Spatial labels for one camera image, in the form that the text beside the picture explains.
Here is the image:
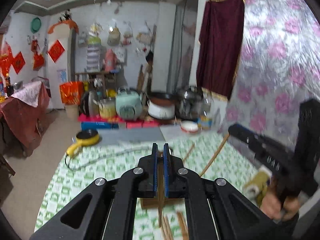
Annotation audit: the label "clear hanging bag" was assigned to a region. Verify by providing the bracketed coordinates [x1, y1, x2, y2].
[136, 31, 151, 43]
[122, 31, 133, 46]

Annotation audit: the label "wooden chopstick holder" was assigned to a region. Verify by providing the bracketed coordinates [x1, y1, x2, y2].
[141, 197, 186, 210]

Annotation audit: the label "mint green rice cooker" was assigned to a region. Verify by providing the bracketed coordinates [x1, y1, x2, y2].
[115, 87, 144, 121]

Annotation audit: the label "wooden shelf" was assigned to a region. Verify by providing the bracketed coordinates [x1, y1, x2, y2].
[75, 70, 121, 98]

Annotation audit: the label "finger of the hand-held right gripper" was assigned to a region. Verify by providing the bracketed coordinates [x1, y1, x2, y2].
[228, 123, 266, 161]

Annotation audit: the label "person's right hand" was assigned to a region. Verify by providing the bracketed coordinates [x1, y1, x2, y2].
[260, 179, 300, 222]

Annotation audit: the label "red hanging bundle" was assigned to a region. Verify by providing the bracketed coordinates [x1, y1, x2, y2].
[0, 41, 12, 73]

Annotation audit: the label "yellow electric frying pan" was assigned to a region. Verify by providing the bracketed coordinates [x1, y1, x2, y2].
[66, 129, 101, 158]

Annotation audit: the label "pink thermos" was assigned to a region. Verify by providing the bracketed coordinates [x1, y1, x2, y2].
[103, 48, 119, 72]

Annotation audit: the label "clear plastic oil bottle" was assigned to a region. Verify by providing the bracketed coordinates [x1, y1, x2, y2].
[198, 97, 214, 131]

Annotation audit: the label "olive fleece-lined garment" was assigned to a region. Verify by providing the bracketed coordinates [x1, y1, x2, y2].
[243, 166, 272, 202]

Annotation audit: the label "dark red table cloth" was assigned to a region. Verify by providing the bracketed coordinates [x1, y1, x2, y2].
[0, 81, 51, 157]

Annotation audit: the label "long wooden chopstick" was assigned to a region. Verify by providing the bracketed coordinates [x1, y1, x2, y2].
[199, 133, 230, 177]
[183, 144, 196, 162]
[158, 150, 164, 228]

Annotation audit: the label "red low platform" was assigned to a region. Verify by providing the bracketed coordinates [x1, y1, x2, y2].
[78, 113, 176, 130]

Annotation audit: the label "wooden stool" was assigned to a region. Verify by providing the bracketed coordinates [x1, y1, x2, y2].
[0, 152, 16, 177]

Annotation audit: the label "beige hanging bag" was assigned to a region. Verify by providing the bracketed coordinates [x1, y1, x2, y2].
[107, 27, 121, 46]

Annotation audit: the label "white electric cooker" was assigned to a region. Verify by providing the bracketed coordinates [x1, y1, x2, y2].
[147, 100, 175, 120]

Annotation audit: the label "leaning wooden sticks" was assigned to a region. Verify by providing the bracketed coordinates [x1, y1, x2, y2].
[137, 64, 153, 93]

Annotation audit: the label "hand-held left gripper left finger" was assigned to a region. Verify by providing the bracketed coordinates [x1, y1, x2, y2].
[30, 143, 158, 240]

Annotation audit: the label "orange red bag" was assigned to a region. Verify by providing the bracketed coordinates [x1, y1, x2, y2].
[59, 81, 84, 104]

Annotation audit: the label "white pot with yellow band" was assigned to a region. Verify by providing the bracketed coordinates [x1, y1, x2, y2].
[98, 97, 117, 119]

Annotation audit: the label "stack of plastic drawers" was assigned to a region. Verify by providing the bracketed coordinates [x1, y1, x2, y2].
[86, 36, 102, 72]

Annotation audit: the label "white bucket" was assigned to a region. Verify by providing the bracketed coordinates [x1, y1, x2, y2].
[64, 103, 81, 120]

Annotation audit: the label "white refrigerator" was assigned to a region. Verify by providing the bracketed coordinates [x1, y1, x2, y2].
[47, 22, 76, 111]

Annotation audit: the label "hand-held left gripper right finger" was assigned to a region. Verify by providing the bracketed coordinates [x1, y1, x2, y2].
[164, 143, 292, 240]

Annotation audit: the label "maroon curtain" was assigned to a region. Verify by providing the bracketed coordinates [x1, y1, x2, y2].
[196, 0, 246, 102]

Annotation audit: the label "bunch of wooden chopsticks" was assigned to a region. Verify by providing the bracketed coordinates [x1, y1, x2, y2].
[161, 211, 190, 240]

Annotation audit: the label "red hanging ornament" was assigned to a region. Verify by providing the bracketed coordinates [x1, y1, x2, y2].
[32, 39, 46, 71]

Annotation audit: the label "silver pressure cooker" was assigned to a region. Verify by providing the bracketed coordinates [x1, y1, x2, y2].
[175, 87, 204, 121]

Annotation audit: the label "dark bottle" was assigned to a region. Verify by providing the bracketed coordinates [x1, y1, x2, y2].
[5, 73, 13, 97]

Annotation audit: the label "red diamond paper decoration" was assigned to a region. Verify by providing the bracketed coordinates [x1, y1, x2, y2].
[10, 51, 26, 75]
[47, 39, 66, 63]

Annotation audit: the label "red and white bowl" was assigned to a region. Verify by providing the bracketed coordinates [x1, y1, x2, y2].
[180, 120, 200, 133]

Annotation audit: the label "green plate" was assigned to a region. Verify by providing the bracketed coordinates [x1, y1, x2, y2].
[30, 17, 43, 34]

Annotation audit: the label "pink patterned cloth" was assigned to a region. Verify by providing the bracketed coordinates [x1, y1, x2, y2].
[11, 81, 46, 108]

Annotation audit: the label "black and silver kettle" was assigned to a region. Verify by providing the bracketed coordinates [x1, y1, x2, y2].
[80, 90, 101, 117]

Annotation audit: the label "orange cloth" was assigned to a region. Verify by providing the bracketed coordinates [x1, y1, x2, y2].
[47, 19, 80, 35]

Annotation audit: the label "pink floral plastic sheet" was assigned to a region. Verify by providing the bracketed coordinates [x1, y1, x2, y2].
[217, 0, 320, 157]

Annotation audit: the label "brown frying pan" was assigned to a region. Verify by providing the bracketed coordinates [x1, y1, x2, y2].
[147, 92, 176, 105]

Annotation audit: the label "black power cable with plug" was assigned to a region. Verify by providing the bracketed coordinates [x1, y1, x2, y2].
[64, 145, 153, 171]

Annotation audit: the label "green checked tablecloth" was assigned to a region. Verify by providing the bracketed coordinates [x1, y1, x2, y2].
[35, 132, 259, 240]

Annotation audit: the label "plush toy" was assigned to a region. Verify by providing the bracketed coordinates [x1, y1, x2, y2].
[59, 9, 73, 22]

